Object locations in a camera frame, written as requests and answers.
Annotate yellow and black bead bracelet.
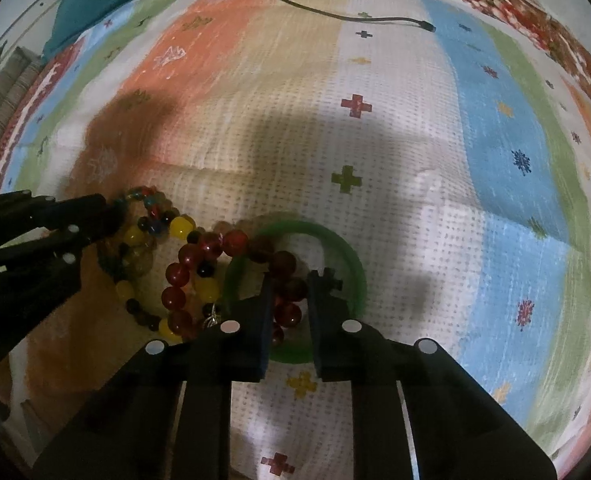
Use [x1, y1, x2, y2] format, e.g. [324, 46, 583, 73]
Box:
[97, 212, 228, 346]

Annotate red bead bracelet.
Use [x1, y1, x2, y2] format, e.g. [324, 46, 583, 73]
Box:
[160, 228, 304, 348]

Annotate green jade bangle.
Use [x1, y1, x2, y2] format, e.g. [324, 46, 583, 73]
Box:
[222, 219, 367, 364]

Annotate grey checked cushion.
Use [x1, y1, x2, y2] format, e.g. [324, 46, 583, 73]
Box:
[0, 47, 43, 139]

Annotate colourful striped bed sheet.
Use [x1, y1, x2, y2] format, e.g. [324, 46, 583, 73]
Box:
[0, 0, 591, 476]

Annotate multicolour small bead bracelet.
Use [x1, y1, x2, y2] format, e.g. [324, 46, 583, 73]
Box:
[112, 185, 182, 226]

